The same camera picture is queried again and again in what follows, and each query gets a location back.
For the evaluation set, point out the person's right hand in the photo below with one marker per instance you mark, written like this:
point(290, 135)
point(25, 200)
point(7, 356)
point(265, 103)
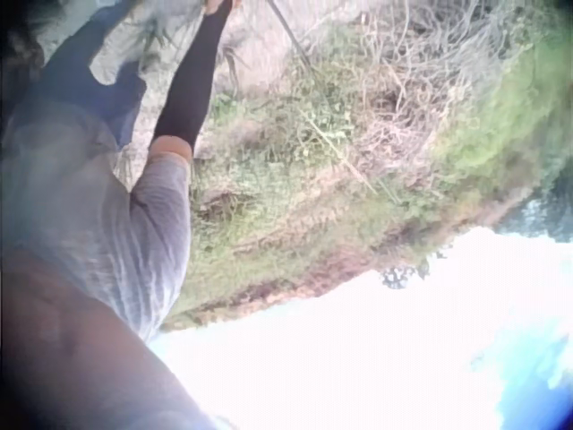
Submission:
point(218, 4)

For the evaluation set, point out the thin dark stick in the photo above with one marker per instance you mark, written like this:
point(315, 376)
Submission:
point(291, 33)

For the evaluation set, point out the person's legs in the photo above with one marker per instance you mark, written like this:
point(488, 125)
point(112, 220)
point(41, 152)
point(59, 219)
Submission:
point(85, 76)

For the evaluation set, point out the heap of dry branches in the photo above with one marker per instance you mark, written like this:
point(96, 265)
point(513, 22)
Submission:
point(412, 80)

